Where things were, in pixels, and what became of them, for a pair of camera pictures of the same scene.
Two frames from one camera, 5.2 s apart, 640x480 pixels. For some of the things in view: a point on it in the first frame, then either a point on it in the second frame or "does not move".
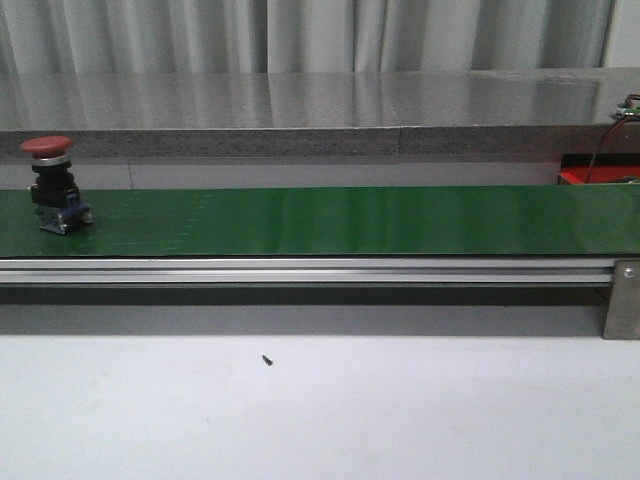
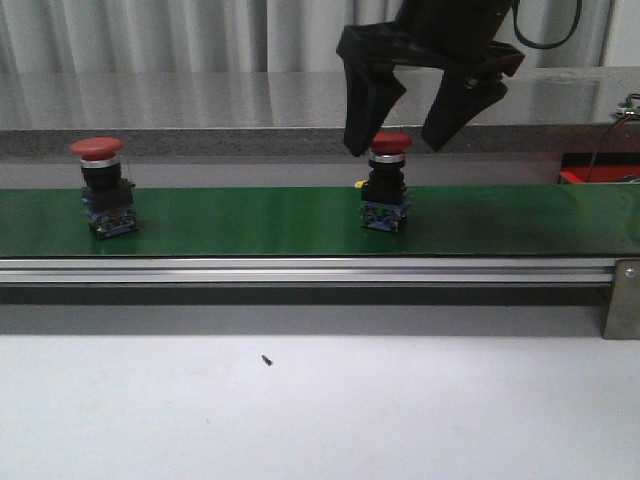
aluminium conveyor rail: x=308 y=271 does not move
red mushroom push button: x=55 y=193 → x=385 y=198
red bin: x=607 y=168 does not move
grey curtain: x=56 y=37 does not move
